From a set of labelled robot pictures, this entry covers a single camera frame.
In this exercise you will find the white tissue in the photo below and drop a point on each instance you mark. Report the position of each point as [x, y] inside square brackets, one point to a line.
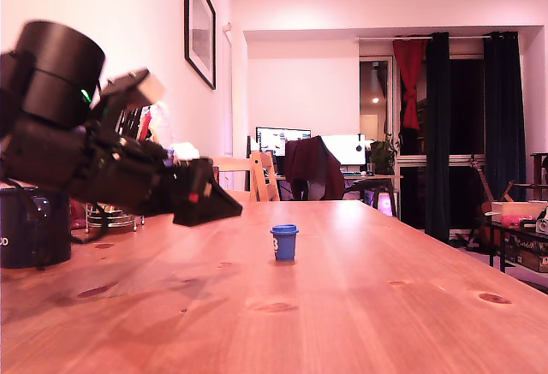
[188, 151]

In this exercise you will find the blue coffee capsule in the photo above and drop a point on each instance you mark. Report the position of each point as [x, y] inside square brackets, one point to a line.
[284, 245]

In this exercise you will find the black headphones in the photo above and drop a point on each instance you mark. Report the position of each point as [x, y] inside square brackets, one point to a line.
[359, 148]

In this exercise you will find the red glass goblet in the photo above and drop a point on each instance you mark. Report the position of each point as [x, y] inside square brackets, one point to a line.
[77, 215]

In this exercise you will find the white wall pipe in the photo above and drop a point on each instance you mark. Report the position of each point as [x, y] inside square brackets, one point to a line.
[228, 91]

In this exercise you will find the wooden desk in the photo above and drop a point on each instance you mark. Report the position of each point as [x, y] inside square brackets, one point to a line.
[378, 176]

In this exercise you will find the green potted plant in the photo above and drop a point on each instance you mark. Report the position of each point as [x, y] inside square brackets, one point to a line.
[383, 156]

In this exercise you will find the lit computer tower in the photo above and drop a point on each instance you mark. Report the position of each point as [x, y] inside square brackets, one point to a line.
[383, 205]

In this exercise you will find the pink case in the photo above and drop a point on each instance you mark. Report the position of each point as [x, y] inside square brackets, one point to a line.
[513, 221]

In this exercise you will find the dark red jacket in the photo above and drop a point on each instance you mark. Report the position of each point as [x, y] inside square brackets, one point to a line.
[314, 160]

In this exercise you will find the red curtain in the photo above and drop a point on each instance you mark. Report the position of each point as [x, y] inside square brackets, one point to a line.
[410, 74]

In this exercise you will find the dark blue coffee mug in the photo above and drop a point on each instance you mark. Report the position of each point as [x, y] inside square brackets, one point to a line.
[55, 237]

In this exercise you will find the dark board game box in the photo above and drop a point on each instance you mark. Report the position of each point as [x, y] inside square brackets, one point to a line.
[531, 256]

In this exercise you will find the grey office chair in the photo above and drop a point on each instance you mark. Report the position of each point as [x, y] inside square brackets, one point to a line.
[317, 190]

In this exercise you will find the clear plastic bottle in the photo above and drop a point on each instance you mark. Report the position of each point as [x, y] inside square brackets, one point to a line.
[164, 126]

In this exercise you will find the pale wooden box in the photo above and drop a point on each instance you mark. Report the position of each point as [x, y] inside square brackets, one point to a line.
[515, 209]

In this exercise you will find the low black side table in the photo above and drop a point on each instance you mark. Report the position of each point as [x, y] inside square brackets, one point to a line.
[502, 250]

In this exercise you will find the dark wooden shelf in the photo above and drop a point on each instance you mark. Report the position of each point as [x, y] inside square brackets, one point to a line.
[540, 156]

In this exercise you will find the computer monitor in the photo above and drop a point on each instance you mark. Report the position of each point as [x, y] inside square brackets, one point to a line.
[344, 149]
[280, 138]

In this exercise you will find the dark curtain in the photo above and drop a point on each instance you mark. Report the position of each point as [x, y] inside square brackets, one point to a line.
[504, 113]
[437, 134]

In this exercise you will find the black framed wall picture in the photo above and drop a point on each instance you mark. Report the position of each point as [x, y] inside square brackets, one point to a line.
[201, 27]

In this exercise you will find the acoustic guitar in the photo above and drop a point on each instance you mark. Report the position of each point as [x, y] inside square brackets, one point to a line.
[486, 203]

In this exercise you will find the white curtain rod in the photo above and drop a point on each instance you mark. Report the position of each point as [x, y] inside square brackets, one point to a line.
[378, 38]

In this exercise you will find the wooden chair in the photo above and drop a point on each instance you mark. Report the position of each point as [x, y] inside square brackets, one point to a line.
[265, 177]

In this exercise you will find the white instant camera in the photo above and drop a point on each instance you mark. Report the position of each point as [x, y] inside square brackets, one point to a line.
[544, 224]

